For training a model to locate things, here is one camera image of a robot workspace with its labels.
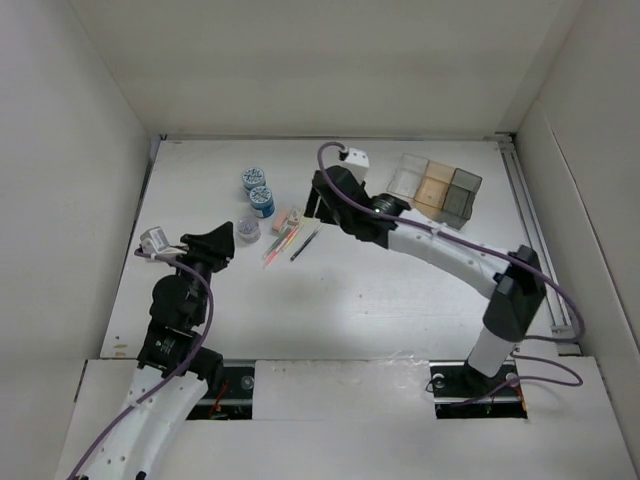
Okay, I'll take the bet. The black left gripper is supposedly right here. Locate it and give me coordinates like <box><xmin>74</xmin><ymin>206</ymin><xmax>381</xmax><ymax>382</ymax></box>
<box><xmin>166</xmin><ymin>222</ymin><xmax>234</xmax><ymax>324</ymax></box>

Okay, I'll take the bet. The yellow highlighter pen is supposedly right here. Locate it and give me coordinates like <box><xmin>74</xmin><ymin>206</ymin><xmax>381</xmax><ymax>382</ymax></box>
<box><xmin>276</xmin><ymin>218</ymin><xmax>309</xmax><ymax>254</ymax></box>

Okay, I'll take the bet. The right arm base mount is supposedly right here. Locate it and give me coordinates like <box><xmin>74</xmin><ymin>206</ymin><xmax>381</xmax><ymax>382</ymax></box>
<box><xmin>425</xmin><ymin>361</ymin><xmax>528</xmax><ymax>420</ymax></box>

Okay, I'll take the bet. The green highlighter pen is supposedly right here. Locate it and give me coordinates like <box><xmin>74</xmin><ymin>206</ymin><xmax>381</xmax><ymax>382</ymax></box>
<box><xmin>262</xmin><ymin>225</ymin><xmax>298</xmax><ymax>261</ymax></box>

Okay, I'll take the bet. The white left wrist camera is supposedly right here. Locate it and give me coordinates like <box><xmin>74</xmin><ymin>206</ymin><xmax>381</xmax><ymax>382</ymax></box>
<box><xmin>140</xmin><ymin>226</ymin><xmax>170</xmax><ymax>254</ymax></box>

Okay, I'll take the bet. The clear plastic bin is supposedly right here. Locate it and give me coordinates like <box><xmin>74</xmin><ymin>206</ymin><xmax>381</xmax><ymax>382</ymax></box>
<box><xmin>386</xmin><ymin>153</ymin><xmax>429</xmax><ymax>202</ymax></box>

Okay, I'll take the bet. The pink highlighter pen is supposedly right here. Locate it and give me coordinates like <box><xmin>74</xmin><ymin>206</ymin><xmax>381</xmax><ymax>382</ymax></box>
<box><xmin>263</xmin><ymin>219</ymin><xmax>308</xmax><ymax>268</ymax></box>

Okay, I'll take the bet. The black pen refill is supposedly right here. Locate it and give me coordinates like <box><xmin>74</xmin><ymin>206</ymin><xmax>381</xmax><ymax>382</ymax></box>
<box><xmin>289</xmin><ymin>223</ymin><xmax>323</xmax><ymax>262</ymax></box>

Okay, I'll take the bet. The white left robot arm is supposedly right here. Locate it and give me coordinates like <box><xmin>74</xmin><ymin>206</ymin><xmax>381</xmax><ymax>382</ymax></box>
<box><xmin>69</xmin><ymin>221</ymin><xmax>235</xmax><ymax>479</ymax></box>

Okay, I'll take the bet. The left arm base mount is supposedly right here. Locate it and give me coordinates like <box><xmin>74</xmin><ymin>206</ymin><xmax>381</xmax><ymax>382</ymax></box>
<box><xmin>187</xmin><ymin>363</ymin><xmax>255</xmax><ymax>421</ymax></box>

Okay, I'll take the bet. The clear jar of paper clips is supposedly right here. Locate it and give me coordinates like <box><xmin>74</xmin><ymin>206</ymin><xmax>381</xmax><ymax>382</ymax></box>
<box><xmin>235</xmin><ymin>216</ymin><xmax>261</xmax><ymax>244</ymax></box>

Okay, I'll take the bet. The grey plastic bin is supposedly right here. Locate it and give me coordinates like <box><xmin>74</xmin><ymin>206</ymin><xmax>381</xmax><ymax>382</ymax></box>
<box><xmin>436</xmin><ymin>168</ymin><xmax>482</xmax><ymax>230</ymax></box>

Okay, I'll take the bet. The pink mini stapler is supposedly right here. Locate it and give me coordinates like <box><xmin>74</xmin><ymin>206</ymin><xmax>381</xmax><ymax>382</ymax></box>
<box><xmin>271</xmin><ymin>208</ymin><xmax>290</xmax><ymax>235</ymax></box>

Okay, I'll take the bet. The aluminium rail on right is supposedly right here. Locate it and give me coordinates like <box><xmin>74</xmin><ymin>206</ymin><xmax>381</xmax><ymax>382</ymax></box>
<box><xmin>497</xmin><ymin>135</ymin><xmax>575</xmax><ymax>339</ymax></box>

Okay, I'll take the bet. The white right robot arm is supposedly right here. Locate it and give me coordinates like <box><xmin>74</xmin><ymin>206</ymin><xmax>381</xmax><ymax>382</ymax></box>
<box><xmin>305</xmin><ymin>166</ymin><xmax>546</xmax><ymax>394</ymax></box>

